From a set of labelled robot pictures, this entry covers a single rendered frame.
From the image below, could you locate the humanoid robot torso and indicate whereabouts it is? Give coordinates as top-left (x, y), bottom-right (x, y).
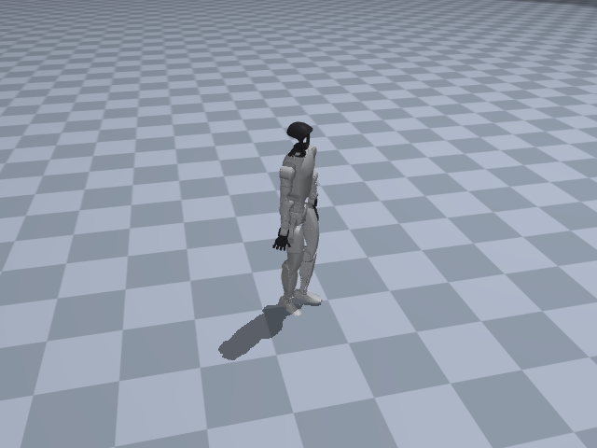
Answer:
top-left (283, 148), bottom-right (314, 225)

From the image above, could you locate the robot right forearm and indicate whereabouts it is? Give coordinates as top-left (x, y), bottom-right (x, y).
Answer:
top-left (280, 200), bottom-right (292, 236)

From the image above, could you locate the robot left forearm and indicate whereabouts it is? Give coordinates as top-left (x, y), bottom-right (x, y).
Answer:
top-left (308, 179), bottom-right (318, 205)

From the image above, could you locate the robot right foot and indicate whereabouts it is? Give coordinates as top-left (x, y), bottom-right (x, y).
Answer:
top-left (279, 296), bottom-right (301, 315)

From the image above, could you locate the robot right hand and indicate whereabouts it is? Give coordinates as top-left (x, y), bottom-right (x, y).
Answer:
top-left (272, 228), bottom-right (291, 251)

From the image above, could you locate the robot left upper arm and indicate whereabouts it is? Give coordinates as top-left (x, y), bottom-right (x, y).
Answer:
top-left (309, 145), bottom-right (318, 184)

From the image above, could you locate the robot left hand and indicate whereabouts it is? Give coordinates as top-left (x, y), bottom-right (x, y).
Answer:
top-left (312, 199), bottom-right (319, 220)

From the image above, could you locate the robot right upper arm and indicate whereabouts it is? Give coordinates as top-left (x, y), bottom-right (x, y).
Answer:
top-left (279, 161), bottom-right (296, 208)

